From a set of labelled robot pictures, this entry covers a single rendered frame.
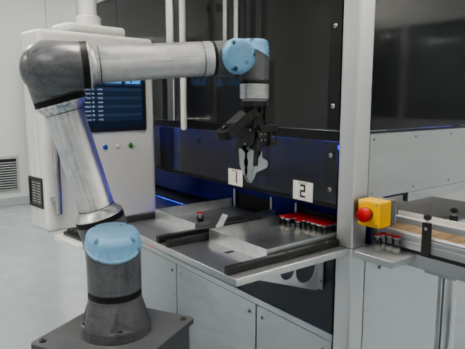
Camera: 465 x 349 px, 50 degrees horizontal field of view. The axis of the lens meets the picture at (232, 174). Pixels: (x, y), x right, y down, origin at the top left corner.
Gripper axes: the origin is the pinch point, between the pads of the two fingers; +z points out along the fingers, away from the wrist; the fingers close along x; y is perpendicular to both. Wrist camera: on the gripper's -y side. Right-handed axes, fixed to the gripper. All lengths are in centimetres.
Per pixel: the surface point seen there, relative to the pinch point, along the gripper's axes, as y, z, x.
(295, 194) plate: 27.5, 9.1, 9.8
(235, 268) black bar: -10.1, 20.1, -8.1
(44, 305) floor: 7, 110, 213
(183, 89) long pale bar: 21, -24, 65
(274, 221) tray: 27.7, 19.8, 19.7
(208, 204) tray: 25, 19, 54
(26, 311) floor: -5, 110, 210
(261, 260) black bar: -1.7, 19.8, -8.1
